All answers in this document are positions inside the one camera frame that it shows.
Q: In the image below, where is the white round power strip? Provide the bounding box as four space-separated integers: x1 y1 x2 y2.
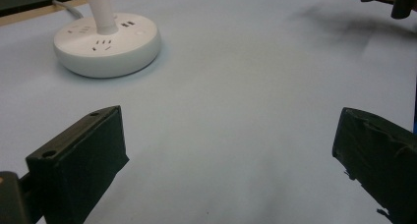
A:
53 0 162 80

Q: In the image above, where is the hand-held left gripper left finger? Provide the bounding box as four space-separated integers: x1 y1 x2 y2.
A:
25 105 130 224

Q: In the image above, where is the grey power cable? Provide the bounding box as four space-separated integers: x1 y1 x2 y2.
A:
51 0 85 21

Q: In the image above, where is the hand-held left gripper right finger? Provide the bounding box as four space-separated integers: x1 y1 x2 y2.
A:
331 107 417 224

